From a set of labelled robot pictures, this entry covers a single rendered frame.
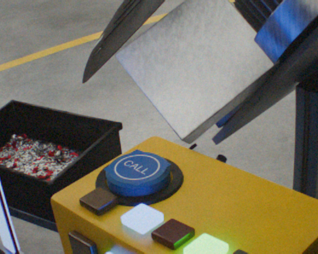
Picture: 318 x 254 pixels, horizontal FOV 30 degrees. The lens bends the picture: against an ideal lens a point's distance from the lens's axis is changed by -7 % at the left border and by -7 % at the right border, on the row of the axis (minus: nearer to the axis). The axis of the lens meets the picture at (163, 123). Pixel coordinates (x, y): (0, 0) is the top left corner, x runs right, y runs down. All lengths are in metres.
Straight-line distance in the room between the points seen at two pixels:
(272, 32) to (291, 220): 0.37
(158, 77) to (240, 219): 0.40
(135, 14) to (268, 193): 0.55
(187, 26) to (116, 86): 2.31
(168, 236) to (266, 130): 2.25
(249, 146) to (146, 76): 1.76
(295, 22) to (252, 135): 1.89
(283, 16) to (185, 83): 0.15
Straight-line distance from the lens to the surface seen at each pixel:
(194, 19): 0.75
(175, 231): 0.34
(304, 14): 0.67
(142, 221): 0.35
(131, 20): 0.89
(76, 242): 0.38
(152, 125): 2.67
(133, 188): 0.38
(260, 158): 2.40
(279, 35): 0.69
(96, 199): 0.38
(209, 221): 0.36
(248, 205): 0.37
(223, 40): 0.74
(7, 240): 0.68
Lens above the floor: 1.29
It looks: 29 degrees down
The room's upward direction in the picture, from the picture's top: 6 degrees counter-clockwise
